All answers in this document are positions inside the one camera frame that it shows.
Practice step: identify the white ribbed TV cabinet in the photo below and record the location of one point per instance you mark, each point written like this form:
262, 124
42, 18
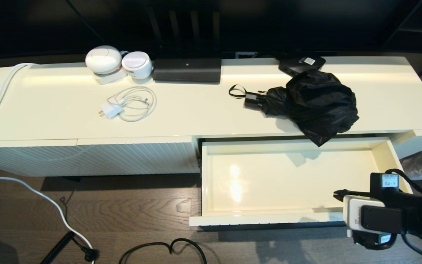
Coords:
159, 110

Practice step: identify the white plug adapter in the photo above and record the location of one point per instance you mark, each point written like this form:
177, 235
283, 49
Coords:
112, 110

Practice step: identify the small white round device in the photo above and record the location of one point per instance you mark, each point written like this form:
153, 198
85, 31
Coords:
137, 64

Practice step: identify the black router with antennas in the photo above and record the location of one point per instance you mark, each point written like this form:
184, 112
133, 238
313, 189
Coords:
187, 69

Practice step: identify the black set-top box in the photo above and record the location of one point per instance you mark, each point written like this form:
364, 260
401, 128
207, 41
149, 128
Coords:
299, 63

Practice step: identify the black folding umbrella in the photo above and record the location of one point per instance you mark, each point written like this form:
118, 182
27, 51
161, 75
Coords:
317, 102

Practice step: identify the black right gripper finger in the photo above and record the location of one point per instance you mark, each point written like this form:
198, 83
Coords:
370, 244
379, 192

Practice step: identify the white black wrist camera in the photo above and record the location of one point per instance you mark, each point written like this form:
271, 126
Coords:
365, 216

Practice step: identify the large white dome device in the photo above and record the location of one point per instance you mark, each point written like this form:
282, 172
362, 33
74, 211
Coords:
104, 59

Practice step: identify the black power plug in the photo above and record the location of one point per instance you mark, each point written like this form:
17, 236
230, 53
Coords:
91, 253

